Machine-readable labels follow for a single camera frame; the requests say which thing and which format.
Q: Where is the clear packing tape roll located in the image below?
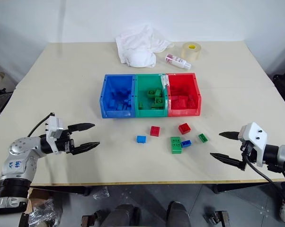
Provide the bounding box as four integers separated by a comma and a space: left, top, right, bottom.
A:
180, 41, 203, 63

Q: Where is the small clear plastic bottle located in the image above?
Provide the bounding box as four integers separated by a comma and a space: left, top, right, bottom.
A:
165, 53, 192, 70

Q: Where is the black table frame bar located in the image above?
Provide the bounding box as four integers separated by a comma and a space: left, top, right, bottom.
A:
212, 181, 276, 195
30, 185, 91, 197

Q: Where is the dark rounded shape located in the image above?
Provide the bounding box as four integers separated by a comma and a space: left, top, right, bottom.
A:
101, 204, 141, 227
167, 201, 193, 227

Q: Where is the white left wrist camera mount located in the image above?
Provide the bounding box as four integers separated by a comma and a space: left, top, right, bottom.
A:
45, 115, 65, 140

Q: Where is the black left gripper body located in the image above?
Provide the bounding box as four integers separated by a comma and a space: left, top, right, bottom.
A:
53, 129, 75, 155

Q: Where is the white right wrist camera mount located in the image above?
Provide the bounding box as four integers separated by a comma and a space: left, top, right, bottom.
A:
237, 122, 268, 167

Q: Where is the clear crumpled plastic bag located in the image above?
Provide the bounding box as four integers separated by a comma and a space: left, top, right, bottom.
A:
28, 198, 63, 227

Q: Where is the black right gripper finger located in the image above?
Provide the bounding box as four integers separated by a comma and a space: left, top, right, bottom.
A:
209, 152, 243, 169
218, 131, 240, 141

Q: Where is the red plastic bin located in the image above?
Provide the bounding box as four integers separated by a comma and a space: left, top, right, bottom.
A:
165, 72, 202, 117

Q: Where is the brown cardboard box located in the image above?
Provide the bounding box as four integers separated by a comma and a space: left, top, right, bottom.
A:
26, 187, 53, 215

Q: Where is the green plastic bin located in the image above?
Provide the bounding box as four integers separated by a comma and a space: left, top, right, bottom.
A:
134, 73, 169, 118

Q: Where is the blue plastic bin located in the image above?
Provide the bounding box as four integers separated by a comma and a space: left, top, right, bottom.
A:
98, 74, 137, 119

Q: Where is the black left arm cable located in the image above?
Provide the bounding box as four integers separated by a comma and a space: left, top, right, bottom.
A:
26, 113, 55, 138

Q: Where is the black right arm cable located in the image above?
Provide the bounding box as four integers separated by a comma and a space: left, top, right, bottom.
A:
242, 153, 285, 210

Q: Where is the black equipment case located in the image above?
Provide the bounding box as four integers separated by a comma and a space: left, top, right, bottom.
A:
272, 74, 285, 114

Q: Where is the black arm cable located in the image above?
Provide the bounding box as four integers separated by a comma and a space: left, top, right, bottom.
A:
242, 153, 285, 210
26, 113, 55, 138

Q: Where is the crumpled white cloth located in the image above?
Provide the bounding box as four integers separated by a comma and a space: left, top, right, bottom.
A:
115, 22, 174, 69

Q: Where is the small clear plastic bag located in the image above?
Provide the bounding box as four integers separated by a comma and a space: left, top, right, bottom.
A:
92, 186, 110, 202

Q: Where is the red square toy brick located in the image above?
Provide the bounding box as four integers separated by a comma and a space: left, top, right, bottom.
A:
178, 122, 192, 135
150, 125, 161, 137

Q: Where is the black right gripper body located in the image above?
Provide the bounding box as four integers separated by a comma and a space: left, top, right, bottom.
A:
239, 140, 258, 170

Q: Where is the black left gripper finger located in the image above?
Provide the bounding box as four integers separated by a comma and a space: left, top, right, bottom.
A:
72, 141, 101, 156
67, 122, 96, 133

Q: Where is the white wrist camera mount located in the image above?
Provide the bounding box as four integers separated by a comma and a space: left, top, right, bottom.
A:
237, 122, 268, 167
45, 115, 65, 140

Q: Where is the large green toy brick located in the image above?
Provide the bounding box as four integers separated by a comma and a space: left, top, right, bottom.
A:
169, 136, 182, 155

